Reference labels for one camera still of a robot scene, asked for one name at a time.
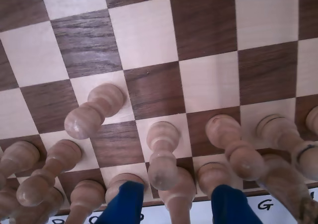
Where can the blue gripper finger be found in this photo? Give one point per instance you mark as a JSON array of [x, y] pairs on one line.
[[124, 206], [228, 206]]

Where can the light wooden pawn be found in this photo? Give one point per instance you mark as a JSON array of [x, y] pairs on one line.
[[162, 139], [106, 102], [221, 129], [313, 121], [22, 153], [62, 152], [275, 129]]

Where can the light wooden queen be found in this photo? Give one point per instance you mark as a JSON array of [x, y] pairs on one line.
[[114, 184]]

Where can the light wooden bishop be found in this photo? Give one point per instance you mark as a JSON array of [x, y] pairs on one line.
[[211, 174], [85, 194]]

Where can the light wooden king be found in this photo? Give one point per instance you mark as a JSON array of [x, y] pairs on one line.
[[181, 204]]

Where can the white paper strip with letters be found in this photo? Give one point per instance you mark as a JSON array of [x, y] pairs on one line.
[[275, 216]]

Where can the wooden chessboard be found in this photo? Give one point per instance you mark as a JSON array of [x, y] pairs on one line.
[[203, 30]]

